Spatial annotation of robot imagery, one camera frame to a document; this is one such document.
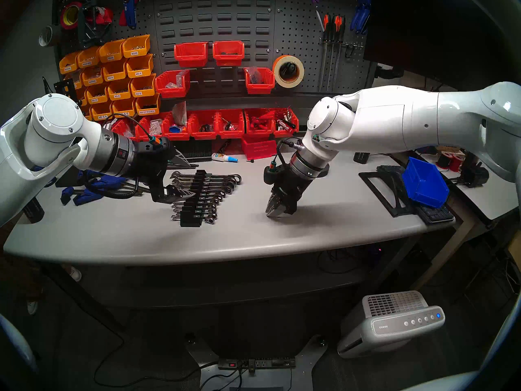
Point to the black cylinder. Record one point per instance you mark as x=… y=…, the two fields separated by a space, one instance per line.
x=34 y=211

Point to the grey duct tape roll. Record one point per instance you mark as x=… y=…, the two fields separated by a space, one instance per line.
x=44 y=38

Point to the red hanging tool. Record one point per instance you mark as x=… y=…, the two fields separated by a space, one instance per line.
x=101 y=16

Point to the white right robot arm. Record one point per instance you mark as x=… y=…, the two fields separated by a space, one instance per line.
x=407 y=117

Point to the red yellow tape roll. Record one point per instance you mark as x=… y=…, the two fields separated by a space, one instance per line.
x=63 y=19

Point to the black frame stand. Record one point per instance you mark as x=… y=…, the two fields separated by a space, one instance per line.
x=382 y=190

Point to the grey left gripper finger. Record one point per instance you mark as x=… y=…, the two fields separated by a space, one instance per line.
x=181 y=194
x=181 y=161

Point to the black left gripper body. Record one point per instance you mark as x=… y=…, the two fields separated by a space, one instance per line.
x=152 y=166

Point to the green cutting mat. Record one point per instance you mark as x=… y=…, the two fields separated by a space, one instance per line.
x=195 y=152

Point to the small cardboard box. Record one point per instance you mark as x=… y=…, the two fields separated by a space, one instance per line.
x=447 y=148

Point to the cream masking tape roll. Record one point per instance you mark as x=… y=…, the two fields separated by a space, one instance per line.
x=300 y=74

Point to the black marker pen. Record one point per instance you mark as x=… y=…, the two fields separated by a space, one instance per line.
x=224 y=146

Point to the red parts bin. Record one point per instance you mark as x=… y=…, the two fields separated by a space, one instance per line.
x=259 y=84
x=175 y=129
x=202 y=127
x=122 y=127
x=286 y=125
x=190 y=55
x=228 y=54
x=259 y=148
x=230 y=127
x=173 y=86
x=258 y=127
x=154 y=127

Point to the blue parts bin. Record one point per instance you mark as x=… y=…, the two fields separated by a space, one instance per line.
x=425 y=184

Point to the dark grey pegboard panel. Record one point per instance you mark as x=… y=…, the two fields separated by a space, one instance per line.
x=244 y=27

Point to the black power adapter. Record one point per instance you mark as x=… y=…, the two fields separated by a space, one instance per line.
x=474 y=175

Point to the black metal stand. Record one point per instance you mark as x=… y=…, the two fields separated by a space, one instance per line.
x=63 y=86

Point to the black wrench holder rack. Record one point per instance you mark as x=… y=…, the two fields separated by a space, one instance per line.
x=191 y=223

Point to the black cylindrical rod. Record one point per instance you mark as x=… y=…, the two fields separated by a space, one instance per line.
x=200 y=159

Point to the black keyboard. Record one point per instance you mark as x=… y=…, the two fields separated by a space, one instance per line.
x=435 y=215

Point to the black monitor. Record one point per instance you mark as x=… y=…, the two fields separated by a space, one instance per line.
x=447 y=27

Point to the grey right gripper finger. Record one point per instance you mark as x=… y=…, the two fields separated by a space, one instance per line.
x=290 y=207
x=273 y=207

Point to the chrome ratcheting combination wrench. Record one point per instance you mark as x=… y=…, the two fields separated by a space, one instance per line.
x=212 y=216
x=233 y=183
x=221 y=198
x=229 y=188
x=218 y=203
x=214 y=211
x=224 y=193
x=215 y=207

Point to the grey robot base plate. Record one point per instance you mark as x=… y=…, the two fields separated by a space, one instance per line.
x=309 y=353

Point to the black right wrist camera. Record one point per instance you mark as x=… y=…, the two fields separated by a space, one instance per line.
x=271 y=175

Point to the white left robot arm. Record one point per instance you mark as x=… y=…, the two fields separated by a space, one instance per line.
x=24 y=150

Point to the seated person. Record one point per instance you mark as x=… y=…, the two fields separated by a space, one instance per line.
x=75 y=273

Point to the white glue bottle blue tip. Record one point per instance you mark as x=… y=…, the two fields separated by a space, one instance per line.
x=222 y=157

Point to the black power strip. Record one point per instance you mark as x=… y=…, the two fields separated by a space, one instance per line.
x=256 y=363

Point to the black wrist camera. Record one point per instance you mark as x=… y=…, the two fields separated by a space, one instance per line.
x=271 y=175
x=156 y=143

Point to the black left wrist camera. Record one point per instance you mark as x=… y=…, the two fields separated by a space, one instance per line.
x=156 y=143

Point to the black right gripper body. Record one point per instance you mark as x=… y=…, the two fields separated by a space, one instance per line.
x=291 y=186

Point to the white air purifier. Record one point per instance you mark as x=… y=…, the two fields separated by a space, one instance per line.
x=390 y=325

